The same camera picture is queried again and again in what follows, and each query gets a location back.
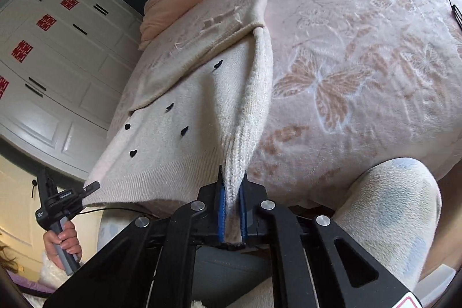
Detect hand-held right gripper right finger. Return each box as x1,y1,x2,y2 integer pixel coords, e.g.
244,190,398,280
237,171,424,308

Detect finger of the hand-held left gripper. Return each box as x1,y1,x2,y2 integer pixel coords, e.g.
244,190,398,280
82,181,101,202

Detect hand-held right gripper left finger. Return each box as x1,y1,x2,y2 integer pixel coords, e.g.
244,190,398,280
43,165,228,308

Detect cream knit sweater black hearts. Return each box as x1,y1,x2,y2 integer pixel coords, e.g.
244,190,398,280
82,0,275,246

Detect person's left forearm fluffy sleeve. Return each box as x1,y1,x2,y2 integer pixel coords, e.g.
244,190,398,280
38,253,71,296

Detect person's left hand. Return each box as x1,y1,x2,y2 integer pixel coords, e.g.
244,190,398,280
43,221,83,267

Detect cream door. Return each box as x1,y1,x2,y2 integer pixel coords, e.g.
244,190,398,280
0,152,106,260

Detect person's left leg fleece pajama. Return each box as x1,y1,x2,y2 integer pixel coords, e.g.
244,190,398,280
96,210,154,260

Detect person's leg fleece pajama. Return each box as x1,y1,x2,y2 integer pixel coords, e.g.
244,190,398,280
331,157,444,308
96,210,154,260

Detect purple cloth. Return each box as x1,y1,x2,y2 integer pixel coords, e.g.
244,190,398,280
6,271,55,298

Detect white panelled wardrobe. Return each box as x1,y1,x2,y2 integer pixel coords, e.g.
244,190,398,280
0,0,145,183

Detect person's right leg fleece pajama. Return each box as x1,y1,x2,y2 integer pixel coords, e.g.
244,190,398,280
331,157,444,308

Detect pink butterfly print blanket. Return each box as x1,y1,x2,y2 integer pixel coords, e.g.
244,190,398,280
108,0,462,212

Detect thin black cable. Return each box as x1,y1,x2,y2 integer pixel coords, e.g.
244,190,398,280
77,206,161,218

